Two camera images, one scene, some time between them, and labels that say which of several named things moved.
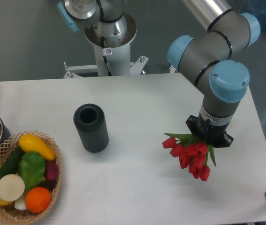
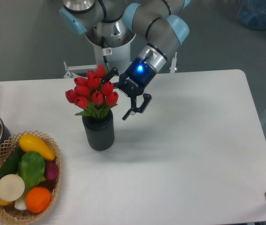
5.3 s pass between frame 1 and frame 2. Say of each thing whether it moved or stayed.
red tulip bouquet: moved
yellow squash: stayed
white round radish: stayed
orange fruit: stayed
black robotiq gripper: moved
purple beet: stayed
